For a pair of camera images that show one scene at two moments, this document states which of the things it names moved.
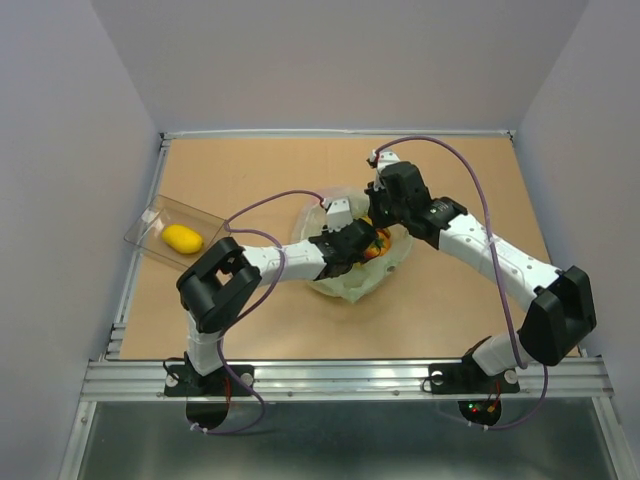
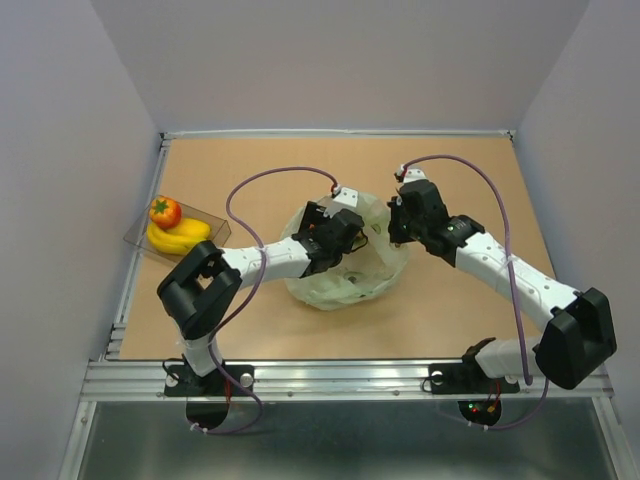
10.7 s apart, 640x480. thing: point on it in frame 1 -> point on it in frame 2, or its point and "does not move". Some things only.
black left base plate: [182, 380] does not move
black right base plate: [465, 378] does not move
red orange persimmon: [381, 246] -> [165, 212]
